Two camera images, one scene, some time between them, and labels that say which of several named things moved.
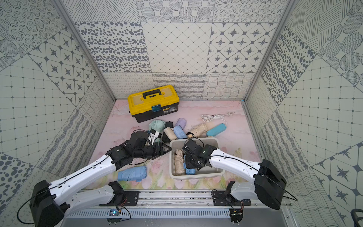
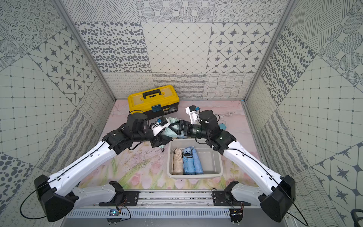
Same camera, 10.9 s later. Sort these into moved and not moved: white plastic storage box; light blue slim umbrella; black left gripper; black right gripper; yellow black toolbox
Moved: black right gripper; black left gripper
Not moved: light blue slim umbrella; white plastic storage box; yellow black toolbox
